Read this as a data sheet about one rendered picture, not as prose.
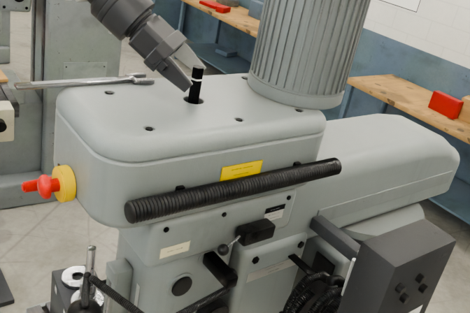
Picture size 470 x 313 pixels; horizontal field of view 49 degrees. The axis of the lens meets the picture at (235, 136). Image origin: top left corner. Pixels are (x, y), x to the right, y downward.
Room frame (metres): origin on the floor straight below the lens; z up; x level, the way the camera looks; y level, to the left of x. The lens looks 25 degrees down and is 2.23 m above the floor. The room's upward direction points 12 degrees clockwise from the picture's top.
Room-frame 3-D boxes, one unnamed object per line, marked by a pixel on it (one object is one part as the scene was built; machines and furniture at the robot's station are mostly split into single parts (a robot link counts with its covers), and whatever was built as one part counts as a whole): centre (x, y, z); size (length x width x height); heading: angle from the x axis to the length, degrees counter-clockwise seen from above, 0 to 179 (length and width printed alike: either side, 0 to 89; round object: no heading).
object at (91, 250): (1.08, 0.31, 1.28); 0.03 x 0.03 x 0.11
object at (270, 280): (0.99, -0.06, 1.47); 0.24 x 0.19 x 0.26; 41
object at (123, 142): (0.87, 0.07, 1.81); 0.47 x 0.26 x 0.16; 131
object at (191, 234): (0.89, 0.05, 1.68); 0.34 x 0.24 x 0.10; 131
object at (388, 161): (1.19, -0.29, 1.66); 0.80 x 0.23 x 0.20; 131
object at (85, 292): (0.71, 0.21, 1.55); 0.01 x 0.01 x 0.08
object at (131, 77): (0.84, 0.27, 1.89); 0.24 x 0.04 x 0.01; 133
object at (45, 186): (0.70, 0.28, 1.76); 0.04 x 0.03 x 0.04; 41
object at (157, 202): (0.78, -0.04, 1.79); 0.45 x 0.04 x 0.04; 131
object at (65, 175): (0.71, 0.26, 1.76); 0.06 x 0.02 x 0.06; 41
